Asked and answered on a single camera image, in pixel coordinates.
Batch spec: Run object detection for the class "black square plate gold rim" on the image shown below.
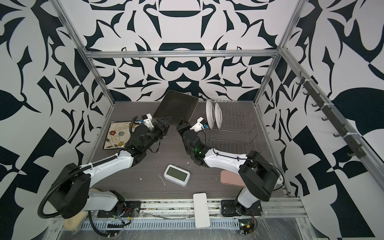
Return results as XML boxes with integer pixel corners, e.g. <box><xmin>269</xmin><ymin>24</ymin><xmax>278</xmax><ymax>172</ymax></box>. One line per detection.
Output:
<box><xmin>153</xmin><ymin>90</ymin><xmax>199</xmax><ymax>127</ymax></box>

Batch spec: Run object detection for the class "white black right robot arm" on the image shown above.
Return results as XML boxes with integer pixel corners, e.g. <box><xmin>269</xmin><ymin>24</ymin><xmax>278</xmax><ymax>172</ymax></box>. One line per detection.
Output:
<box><xmin>177</xmin><ymin>119</ymin><xmax>285</xmax><ymax>217</ymax></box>

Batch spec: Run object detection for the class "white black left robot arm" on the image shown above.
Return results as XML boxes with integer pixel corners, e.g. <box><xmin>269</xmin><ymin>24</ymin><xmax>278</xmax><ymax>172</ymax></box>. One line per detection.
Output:
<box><xmin>37</xmin><ymin>116</ymin><xmax>172</xmax><ymax>228</ymax></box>

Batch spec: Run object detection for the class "small white round plate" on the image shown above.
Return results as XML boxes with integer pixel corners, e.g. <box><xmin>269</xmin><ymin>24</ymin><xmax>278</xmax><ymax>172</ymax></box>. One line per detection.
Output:
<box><xmin>206</xmin><ymin>100</ymin><xmax>216</xmax><ymax>129</ymax></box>

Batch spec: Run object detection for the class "white digital clock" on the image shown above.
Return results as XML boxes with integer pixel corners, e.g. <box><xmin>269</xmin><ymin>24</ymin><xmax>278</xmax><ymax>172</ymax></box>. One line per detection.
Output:
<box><xmin>164</xmin><ymin>165</ymin><xmax>191</xmax><ymax>188</ymax></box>

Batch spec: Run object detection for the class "pink flat case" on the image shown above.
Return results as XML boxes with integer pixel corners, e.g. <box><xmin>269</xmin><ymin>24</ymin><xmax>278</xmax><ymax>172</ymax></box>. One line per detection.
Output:
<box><xmin>220</xmin><ymin>170</ymin><xmax>246</xmax><ymax>188</ymax></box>

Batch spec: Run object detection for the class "white rectangular box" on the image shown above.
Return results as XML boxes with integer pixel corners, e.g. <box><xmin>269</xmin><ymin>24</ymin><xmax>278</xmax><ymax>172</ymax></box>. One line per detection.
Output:
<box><xmin>193</xmin><ymin>193</ymin><xmax>211</xmax><ymax>229</ymax></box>

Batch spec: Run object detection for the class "small circuit board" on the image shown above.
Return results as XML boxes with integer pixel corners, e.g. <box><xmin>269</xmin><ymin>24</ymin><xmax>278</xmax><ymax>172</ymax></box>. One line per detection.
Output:
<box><xmin>239</xmin><ymin>218</ymin><xmax>258</xmax><ymax>235</ymax></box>

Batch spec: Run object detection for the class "beige foam roll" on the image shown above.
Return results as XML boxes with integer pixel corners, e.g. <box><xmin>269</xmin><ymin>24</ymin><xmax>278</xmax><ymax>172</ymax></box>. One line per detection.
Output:
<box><xmin>64</xmin><ymin>189</ymin><xmax>103</xmax><ymax>232</ymax></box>

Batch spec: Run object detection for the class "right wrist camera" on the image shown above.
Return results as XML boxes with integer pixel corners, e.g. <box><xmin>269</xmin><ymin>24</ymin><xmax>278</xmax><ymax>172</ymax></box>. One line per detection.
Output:
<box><xmin>190</xmin><ymin>117</ymin><xmax>209</xmax><ymax>133</ymax></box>

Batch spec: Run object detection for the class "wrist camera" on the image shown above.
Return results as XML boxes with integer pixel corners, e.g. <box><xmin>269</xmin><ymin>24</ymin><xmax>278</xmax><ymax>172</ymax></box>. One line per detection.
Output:
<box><xmin>140</xmin><ymin>114</ymin><xmax>154</xmax><ymax>130</ymax></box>
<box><xmin>190</xmin><ymin>117</ymin><xmax>209</xmax><ymax>133</ymax></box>

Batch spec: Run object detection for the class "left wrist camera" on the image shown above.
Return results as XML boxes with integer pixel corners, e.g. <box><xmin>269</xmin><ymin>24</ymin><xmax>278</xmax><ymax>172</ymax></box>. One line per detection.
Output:
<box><xmin>140</xmin><ymin>114</ymin><xmax>154</xmax><ymax>130</ymax></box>

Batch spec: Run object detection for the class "chrome wire dish rack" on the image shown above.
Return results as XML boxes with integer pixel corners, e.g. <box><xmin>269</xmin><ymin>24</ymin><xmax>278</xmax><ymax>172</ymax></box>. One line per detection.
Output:
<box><xmin>206</xmin><ymin>100</ymin><xmax>269</xmax><ymax>158</ymax></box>

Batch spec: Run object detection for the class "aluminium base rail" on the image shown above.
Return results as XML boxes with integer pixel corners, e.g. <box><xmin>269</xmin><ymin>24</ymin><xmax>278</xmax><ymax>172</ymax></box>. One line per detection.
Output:
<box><xmin>47</xmin><ymin>196</ymin><xmax>310</xmax><ymax>232</ymax></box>

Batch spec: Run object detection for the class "black wall hook rail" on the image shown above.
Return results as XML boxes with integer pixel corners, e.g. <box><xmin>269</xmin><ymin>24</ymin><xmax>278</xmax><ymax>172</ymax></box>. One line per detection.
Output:
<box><xmin>297</xmin><ymin>71</ymin><xmax>367</xmax><ymax>159</ymax></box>

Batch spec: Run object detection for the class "aluminium cage frame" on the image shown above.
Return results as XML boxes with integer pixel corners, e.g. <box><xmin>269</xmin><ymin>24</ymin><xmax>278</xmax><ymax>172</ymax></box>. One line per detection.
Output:
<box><xmin>49</xmin><ymin>0</ymin><xmax>384</xmax><ymax>199</ymax></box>

